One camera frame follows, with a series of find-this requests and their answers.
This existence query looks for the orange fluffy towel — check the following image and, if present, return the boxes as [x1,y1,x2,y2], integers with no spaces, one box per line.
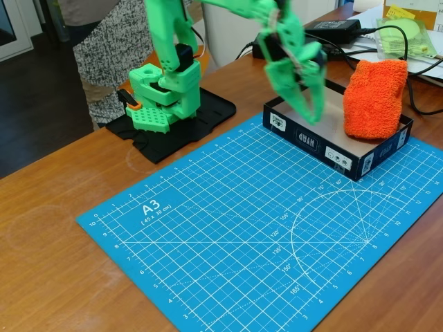
[342,59,408,140]

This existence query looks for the black power adapter brick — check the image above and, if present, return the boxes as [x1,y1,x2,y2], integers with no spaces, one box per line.
[303,19,363,44]
[251,33,267,60]

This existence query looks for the dark blue cardboard box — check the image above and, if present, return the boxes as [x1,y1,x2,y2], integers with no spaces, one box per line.
[262,76,415,183]

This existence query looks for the white rounded chair back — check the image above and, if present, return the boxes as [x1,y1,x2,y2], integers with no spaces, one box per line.
[202,0,336,68]

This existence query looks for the yellow sticky note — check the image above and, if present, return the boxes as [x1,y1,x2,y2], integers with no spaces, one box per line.
[386,3,416,22]

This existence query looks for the white paper sheets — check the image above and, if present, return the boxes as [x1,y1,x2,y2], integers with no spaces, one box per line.
[345,10,443,87]

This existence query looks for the plastic bag with green parts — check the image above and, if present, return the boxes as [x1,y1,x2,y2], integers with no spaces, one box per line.
[375,17,439,65]

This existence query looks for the brown cardboard box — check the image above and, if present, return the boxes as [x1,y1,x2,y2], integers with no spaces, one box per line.
[382,0,443,30]

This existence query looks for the blue A3 cutting mat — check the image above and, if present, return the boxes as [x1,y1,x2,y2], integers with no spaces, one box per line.
[75,112,443,332]

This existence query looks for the black and orange clamp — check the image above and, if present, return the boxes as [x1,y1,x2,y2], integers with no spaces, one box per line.
[116,88,143,111]

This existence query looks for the person in speckled sweater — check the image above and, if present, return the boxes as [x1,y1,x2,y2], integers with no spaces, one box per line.
[58,0,205,131]

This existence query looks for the thin grey cable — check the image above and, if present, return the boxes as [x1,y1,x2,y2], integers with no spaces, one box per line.
[235,41,257,60]

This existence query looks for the white door frame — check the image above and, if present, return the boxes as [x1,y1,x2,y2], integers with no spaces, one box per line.
[0,0,35,63]

